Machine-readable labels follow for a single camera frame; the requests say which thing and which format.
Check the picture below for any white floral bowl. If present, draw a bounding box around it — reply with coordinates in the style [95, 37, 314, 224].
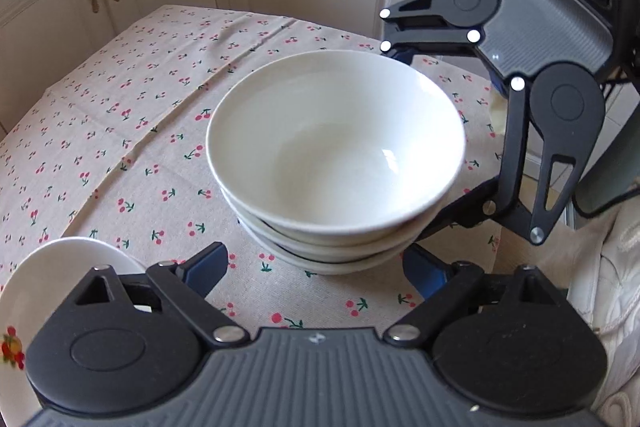
[206, 50, 465, 235]
[221, 190, 444, 259]
[239, 220, 411, 275]

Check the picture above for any white fruit plate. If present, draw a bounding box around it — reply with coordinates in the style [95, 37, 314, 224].
[1, 237, 145, 426]

